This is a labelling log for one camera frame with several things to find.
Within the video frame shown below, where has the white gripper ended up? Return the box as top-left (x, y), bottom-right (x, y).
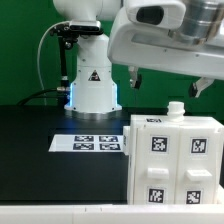
top-left (107, 8), bottom-right (224, 98)

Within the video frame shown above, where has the white cabinet body box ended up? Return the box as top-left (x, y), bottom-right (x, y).
top-left (123, 101), bottom-right (224, 205)

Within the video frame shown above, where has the white cabinet door panel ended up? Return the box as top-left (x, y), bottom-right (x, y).
top-left (133, 130), bottom-right (179, 205)

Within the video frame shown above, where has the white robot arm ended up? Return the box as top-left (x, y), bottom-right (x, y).
top-left (53, 0), bottom-right (224, 117)

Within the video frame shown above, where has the white marker sheet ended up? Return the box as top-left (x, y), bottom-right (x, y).
top-left (49, 134), bottom-right (123, 153)

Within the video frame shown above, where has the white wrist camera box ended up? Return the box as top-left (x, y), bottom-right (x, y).
top-left (124, 0), bottom-right (186, 29)

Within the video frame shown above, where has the grey camera cable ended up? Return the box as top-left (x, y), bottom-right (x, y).
top-left (36, 22), bottom-right (69, 107)

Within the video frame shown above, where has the black cable on table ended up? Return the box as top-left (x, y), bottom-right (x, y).
top-left (16, 89), bottom-right (66, 108)

